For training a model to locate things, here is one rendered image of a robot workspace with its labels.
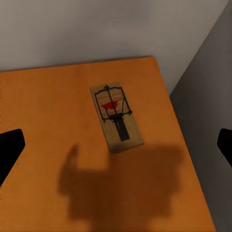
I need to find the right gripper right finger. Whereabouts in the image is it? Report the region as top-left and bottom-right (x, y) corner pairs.
(217, 129), (232, 166)

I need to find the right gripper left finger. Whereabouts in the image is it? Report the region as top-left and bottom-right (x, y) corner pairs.
(0, 129), (25, 187)

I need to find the mousetrap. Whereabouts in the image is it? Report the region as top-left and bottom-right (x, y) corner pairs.
(90, 81), (145, 155)

